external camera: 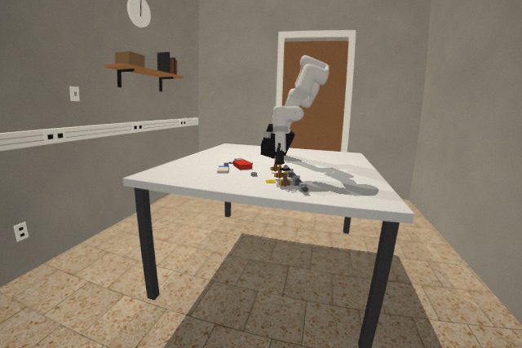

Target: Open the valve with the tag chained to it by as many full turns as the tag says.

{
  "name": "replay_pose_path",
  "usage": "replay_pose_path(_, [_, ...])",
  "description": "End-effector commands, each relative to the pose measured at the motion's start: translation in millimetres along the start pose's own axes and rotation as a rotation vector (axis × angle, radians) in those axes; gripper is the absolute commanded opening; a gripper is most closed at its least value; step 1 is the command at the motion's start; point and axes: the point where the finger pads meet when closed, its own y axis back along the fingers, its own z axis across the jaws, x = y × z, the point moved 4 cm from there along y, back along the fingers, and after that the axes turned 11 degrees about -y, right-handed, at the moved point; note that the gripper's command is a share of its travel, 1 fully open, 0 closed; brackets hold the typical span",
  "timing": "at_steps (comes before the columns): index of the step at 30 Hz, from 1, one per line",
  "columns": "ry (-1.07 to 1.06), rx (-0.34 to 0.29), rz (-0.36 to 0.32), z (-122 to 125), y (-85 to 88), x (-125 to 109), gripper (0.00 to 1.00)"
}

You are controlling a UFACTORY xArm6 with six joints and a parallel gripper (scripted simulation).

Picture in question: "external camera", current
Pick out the red rectangular block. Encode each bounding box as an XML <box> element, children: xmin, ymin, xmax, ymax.
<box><xmin>233</xmin><ymin>160</ymin><xmax>252</xmax><ymax>170</ymax></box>

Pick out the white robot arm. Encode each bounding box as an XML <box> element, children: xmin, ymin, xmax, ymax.
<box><xmin>263</xmin><ymin>55</ymin><xmax>329</xmax><ymax>139</ymax></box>

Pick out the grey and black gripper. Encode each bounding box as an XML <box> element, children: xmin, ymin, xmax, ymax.
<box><xmin>273</xmin><ymin>132</ymin><xmax>288</xmax><ymax>165</ymax></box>

